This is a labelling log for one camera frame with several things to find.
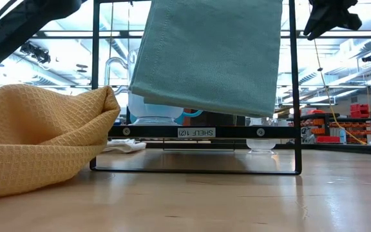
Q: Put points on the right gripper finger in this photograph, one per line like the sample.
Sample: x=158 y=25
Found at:
x=314 y=27

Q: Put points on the bright blue plastic mug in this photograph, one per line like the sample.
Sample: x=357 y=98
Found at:
x=190 y=114

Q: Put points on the amber translucent tumbler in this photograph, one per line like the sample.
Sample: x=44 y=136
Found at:
x=187 y=121

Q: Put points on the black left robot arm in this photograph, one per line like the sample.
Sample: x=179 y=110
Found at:
x=11 y=29

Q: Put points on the white shelf label sticker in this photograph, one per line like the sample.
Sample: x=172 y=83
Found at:
x=196 y=132

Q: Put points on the black ceiling fixture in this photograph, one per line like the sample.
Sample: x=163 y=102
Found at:
x=35 y=53
x=369 y=58

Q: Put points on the black rack with orange bins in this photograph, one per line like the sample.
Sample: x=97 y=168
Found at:
x=320 y=116

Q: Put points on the stacked red storage bins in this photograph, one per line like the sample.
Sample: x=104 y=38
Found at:
x=359 y=111

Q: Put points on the blue bottle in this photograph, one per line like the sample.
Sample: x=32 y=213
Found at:
x=343 y=137

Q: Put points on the red plastic bin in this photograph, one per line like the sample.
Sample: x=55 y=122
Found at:
x=328 y=140

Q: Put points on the white plaid dish towel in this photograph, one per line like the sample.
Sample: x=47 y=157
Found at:
x=124 y=145

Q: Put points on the yellow waffle cloth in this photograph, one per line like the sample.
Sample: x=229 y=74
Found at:
x=43 y=129

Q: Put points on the black aluminium table frame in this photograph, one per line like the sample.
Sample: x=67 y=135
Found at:
x=333 y=149

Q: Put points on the black metal rack frame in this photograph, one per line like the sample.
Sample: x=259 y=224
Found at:
x=237 y=132

